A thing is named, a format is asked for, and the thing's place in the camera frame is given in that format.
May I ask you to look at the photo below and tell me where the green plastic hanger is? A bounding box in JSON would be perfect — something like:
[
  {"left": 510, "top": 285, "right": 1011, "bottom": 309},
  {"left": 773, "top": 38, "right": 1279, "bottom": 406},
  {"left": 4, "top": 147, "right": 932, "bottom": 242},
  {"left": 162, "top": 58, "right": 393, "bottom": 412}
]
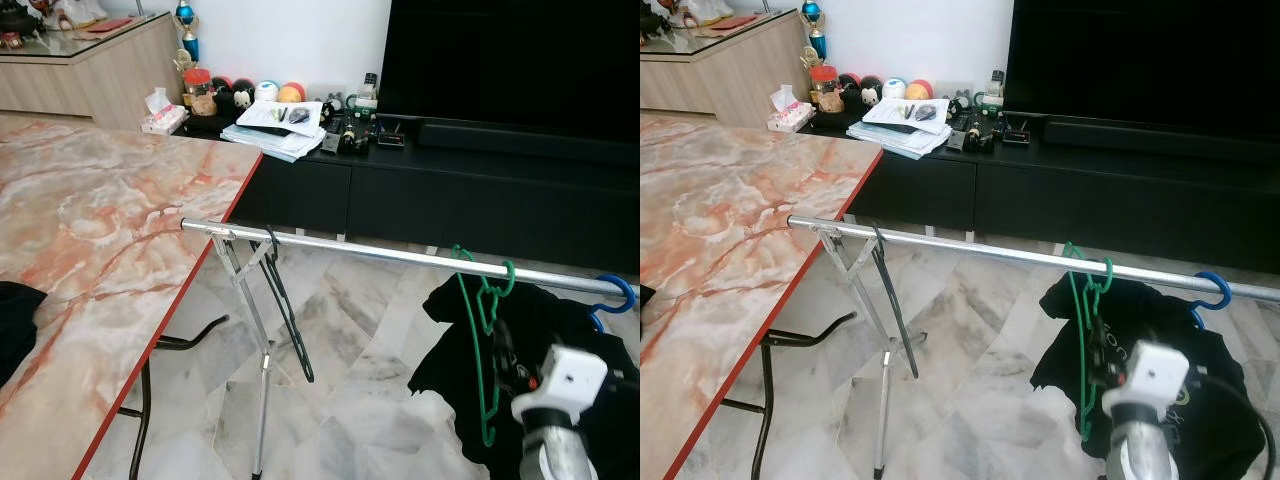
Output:
[
  {"left": 1062, "top": 242, "right": 1116, "bottom": 443},
  {"left": 448, "top": 245, "right": 518, "bottom": 448}
]

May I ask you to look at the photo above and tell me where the blue plastic hanger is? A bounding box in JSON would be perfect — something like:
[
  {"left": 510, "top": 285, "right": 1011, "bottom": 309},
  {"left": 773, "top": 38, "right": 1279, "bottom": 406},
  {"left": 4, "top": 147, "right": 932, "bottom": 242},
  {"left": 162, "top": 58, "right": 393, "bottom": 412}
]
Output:
[
  {"left": 1188, "top": 270, "right": 1233, "bottom": 331},
  {"left": 588, "top": 272, "right": 637, "bottom": 333}
]

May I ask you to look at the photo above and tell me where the thin black hanger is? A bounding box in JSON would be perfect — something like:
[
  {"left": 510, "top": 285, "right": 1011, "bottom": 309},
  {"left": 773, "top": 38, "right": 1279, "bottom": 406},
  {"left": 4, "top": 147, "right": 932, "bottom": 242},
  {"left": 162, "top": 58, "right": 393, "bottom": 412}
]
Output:
[
  {"left": 262, "top": 225, "right": 316, "bottom": 384},
  {"left": 870, "top": 225, "right": 921, "bottom": 379}
]

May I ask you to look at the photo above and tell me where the black fonemax print T-shirt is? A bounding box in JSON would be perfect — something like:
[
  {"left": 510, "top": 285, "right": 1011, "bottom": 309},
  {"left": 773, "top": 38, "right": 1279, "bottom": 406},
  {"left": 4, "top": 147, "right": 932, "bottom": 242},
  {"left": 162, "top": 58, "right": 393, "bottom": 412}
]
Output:
[
  {"left": 408, "top": 283, "right": 641, "bottom": 476},
  {"left": 1030, "top": 275, "right": 1269, "bottom": 480}
]

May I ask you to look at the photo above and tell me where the black TV console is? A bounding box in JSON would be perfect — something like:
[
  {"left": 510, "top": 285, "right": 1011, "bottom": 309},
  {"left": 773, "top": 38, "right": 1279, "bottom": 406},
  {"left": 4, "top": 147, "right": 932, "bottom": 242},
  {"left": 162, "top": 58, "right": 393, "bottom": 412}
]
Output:
[
  {"left": 800, "top": 105, "right": 1280, "bottom": 276},
  {"left": 175, "top": 105, "right": 641, "bottom": 276}
]

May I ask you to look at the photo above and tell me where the silver metal clothes rack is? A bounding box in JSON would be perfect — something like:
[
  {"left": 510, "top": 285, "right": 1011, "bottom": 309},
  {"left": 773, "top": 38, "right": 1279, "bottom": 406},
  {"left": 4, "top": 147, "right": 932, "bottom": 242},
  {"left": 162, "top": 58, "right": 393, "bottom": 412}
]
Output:
[
  {"left": 787, "top": 213, "right": 1280, "bottom": 480},
  {"left": 180, "top": 218, "right": 641, "bottom": 480}
]

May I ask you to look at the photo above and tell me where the black soundbar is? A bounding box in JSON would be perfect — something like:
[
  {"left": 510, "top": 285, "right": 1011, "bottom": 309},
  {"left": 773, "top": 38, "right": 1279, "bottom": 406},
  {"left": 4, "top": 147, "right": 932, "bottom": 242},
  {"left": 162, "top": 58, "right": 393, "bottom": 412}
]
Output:
[
  {"left": 1040, "top": 118, "right": 1280, "bottom": 166},
  {"left": 418, "top": 120, "right": 641, "bottom": 166}
]

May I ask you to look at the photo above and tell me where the marble pattern red-edged folding table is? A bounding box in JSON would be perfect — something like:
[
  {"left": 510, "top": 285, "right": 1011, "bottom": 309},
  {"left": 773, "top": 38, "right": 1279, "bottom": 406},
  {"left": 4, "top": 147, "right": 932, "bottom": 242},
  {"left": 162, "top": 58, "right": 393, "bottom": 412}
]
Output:
[
  {"left": 0, "top": 112, "right": 264, "bottom": 480},
  {"left": 640, "top": 112, "right": 884, "bottom": 480}
]

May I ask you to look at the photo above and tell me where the small dark gadget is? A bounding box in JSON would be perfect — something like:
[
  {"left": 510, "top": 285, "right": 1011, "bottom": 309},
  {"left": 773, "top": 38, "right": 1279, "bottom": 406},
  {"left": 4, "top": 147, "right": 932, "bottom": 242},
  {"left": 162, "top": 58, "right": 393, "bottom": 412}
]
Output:
[
  {"left": 960, "top": 110, "right": 1001, "bottom": 153},
  {"left": 335, "top": 112, "right": 373, "bottom": 156}
]

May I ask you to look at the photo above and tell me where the white paper stack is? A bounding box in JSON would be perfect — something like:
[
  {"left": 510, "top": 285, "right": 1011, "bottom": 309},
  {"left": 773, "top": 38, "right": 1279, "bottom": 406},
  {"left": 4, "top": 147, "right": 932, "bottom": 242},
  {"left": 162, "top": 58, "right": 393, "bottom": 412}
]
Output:
[
  {"left": 847, "top": 97, "right": 953, "bottom": 161},
  {"left": 220, "top": 98, "right": 326, "bottom": 163}
]

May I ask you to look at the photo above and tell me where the black television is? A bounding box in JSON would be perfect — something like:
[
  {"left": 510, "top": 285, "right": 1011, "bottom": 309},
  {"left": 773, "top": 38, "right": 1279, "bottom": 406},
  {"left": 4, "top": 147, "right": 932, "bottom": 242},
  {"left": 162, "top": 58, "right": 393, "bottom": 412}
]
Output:
[
  {"left": 378, "top": 0, "right": 641, "bottom": 141},
  {"left": 1003, "top": 0, "right": 1280, "bottom": 131}
]

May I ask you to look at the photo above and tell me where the light wooden cabinet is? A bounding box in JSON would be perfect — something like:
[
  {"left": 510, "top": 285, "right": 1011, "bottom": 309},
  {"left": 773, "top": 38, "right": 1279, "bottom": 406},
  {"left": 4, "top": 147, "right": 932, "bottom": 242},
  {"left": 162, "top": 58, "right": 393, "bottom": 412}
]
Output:
[
  {"left": 0, "top": 12, "right": 186, "bottom": 131},
  {"left": 640, "top": 12, "right": 813, "bottom": 131}
]

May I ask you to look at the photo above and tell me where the black mouse plush toy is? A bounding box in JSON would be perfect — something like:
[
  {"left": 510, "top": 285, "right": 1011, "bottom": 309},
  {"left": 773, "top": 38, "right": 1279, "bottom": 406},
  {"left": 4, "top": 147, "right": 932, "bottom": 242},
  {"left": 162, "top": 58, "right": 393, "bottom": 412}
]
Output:
[
  {"left": 840, "top": 73, "right": 886, "bottom": 114},
  {"left": 212, "top": 75, "right": 256, "bottom": 116}
]

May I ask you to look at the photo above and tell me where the white tissue pack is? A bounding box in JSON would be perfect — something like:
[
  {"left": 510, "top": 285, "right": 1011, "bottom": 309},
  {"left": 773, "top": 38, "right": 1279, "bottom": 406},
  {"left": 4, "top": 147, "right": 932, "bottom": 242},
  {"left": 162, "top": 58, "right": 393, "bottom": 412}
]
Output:
[
  {"left": 768, "top": 87, "right": 816, "bottom": 133},
  {"left": 140, "top": 88, "right": 189, "bottom": 134}
]

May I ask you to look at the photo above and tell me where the red lid glass jar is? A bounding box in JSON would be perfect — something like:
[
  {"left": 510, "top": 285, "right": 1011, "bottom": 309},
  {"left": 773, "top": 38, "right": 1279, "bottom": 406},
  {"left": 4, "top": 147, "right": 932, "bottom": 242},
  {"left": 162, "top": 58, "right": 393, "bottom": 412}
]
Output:
[
  {"left": 182, "top": 67, "right": 216, "bottom": 118},
  {"left": 810, "top": 65, "right": 844, "bottom": 116}
]

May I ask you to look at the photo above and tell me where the blue gold trophy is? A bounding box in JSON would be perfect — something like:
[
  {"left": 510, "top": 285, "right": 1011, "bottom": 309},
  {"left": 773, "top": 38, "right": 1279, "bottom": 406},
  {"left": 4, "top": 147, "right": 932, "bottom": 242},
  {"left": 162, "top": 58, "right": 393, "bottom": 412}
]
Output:
[
  {"left": 800, "top": 0, "right": 831, "bottom": 71},
  {"left": 172, "top": 0, "right": 204, "bottom": 71}
]

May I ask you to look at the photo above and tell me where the black crumpled garment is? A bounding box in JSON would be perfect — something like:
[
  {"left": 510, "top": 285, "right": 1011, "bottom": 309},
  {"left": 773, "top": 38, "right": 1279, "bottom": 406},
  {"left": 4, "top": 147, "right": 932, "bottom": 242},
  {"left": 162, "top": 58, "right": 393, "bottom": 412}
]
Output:
[{"left": 0, "top": 282, "right": 48, "bottom": 386}]

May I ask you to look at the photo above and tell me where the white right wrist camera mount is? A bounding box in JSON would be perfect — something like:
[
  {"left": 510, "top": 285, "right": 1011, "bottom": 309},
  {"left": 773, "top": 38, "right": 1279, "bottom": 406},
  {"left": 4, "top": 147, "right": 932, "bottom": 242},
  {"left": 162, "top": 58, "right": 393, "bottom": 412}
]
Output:
[
  {"left": 512, "top": 345, "right": 609, "bottom": 433},
  {"left": 1102, "top": 342, "right": 1191, "bottom": 426}
]

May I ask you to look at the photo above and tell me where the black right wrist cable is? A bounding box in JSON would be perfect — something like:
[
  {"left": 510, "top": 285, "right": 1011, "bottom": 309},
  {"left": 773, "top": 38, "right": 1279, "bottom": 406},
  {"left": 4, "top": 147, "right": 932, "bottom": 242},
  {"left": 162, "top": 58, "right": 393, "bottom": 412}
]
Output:
[{"left": 1185, "top": 372, "right": 1279, "bottom": 480}]

